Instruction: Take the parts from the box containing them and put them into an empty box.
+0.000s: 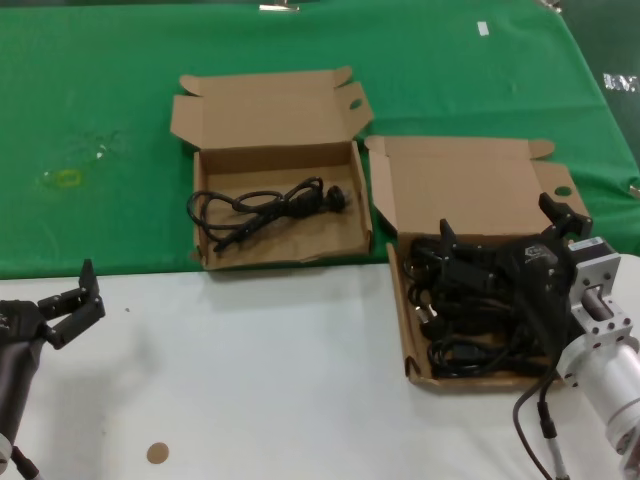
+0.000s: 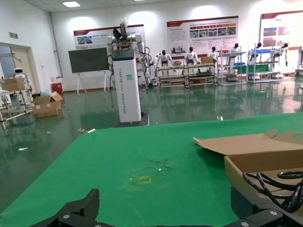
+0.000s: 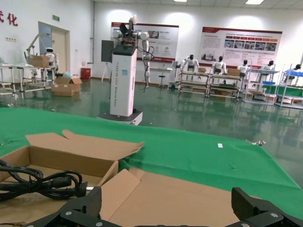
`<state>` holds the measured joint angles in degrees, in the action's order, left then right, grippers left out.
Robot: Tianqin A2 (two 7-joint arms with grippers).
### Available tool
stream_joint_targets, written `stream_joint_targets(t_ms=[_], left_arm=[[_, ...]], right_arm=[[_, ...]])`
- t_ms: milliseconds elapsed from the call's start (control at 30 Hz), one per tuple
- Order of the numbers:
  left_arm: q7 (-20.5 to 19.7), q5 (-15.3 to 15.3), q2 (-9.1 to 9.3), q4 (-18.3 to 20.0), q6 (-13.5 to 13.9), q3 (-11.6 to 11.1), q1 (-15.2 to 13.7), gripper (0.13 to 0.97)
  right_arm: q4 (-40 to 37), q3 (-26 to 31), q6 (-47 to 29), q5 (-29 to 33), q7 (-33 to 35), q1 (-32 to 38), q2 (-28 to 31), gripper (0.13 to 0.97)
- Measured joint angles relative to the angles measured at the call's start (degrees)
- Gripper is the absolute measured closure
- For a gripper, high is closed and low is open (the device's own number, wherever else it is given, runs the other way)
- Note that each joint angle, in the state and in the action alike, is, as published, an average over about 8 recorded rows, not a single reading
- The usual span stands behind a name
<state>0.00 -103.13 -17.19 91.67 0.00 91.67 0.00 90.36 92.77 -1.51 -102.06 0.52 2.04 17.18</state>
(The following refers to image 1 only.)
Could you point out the long metal cloth clip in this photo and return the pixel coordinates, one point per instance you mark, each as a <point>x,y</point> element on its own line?
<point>280,7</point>

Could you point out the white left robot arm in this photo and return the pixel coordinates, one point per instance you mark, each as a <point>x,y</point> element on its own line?
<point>3,447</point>

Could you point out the cardboard box with round hole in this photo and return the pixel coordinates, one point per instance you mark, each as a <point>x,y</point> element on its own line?
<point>460,185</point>

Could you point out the silver foil patch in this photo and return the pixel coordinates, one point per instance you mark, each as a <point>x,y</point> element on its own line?
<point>620,82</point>

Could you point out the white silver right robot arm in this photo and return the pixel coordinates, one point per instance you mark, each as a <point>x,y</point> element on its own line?
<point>610,365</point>

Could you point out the cardboard box with oval hole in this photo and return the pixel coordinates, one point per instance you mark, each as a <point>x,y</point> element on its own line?
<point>280,235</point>

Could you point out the green table cloth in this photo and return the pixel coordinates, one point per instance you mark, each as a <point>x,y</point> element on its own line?
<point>100,75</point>

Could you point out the metal clip at cloth edge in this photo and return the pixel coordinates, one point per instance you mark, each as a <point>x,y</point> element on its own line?
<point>635,190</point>

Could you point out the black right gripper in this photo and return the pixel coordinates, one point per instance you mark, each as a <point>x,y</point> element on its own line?
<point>537,280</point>

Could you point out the white tape piece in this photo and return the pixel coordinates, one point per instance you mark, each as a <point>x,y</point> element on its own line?
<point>482,28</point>

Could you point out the clear tape scraps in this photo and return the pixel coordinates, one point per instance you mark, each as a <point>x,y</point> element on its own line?
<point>101,150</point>

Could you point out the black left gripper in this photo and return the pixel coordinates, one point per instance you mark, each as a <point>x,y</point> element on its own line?
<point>20,360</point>

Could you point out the round brown sticker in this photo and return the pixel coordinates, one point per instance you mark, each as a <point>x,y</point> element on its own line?
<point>157,453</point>

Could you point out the small metal cloth clip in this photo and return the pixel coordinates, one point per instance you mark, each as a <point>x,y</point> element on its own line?
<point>550,3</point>

